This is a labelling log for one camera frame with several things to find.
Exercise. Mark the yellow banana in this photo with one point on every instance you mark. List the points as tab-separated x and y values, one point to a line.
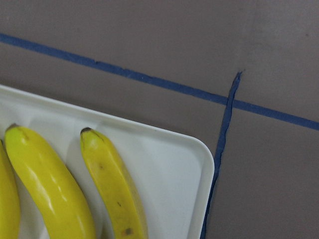
9	200
54	190
115	185

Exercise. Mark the yellow banana top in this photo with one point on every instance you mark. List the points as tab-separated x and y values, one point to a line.
54	190

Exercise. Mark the white rectangular tray plate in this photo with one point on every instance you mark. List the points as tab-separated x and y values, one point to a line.
171	171

